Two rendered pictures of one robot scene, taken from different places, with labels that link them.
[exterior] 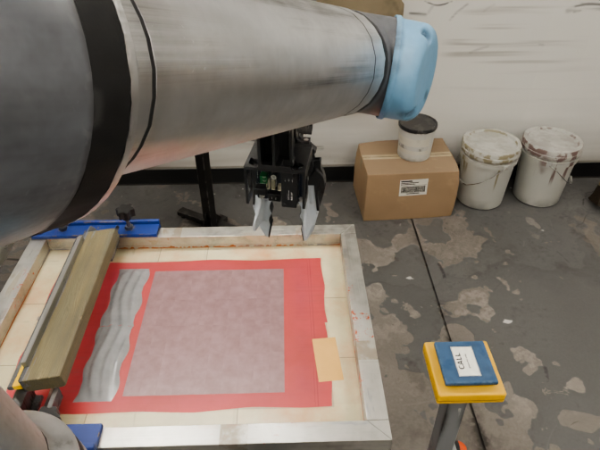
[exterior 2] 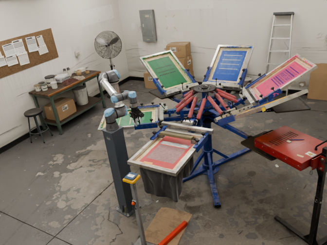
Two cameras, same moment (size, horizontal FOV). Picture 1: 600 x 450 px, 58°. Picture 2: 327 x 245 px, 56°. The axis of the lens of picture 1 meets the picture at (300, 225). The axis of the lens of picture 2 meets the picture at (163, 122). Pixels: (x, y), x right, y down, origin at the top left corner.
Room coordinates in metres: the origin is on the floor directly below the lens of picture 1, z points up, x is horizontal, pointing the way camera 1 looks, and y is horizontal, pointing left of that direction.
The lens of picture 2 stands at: (2.40, -2.16, 2.75)
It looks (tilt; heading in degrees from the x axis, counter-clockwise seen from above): 26 degrees down; 124
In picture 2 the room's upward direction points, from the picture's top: 7 degrees counter-clockwise
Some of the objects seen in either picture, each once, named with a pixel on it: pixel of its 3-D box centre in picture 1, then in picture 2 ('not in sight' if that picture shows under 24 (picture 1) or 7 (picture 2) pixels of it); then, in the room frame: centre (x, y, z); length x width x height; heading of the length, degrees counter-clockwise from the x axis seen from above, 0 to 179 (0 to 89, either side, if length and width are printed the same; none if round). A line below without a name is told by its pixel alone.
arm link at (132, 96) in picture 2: not in sight; (132, 97); (0.57, 0.02, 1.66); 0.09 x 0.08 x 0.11; 153
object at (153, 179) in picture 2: not in sight; (157, 181); (0.78, -0.04, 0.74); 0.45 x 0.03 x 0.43; 2
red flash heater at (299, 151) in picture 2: not in sight; (293, 147); (1.99, 0.63, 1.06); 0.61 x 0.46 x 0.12; 152
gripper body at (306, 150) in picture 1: (280, 148); (134, 111); (0.56, 0.02, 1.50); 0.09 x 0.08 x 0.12; 171
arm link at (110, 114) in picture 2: not in sight; (110, 114); (0.14, 0.09, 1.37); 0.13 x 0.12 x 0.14; 63
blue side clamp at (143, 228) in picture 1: (98, 237); (200, 142); (1.04, 0.50, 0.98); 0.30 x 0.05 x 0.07; 92
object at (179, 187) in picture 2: not in sight; (185, 173); (0.98, 0.20, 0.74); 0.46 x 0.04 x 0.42; 92
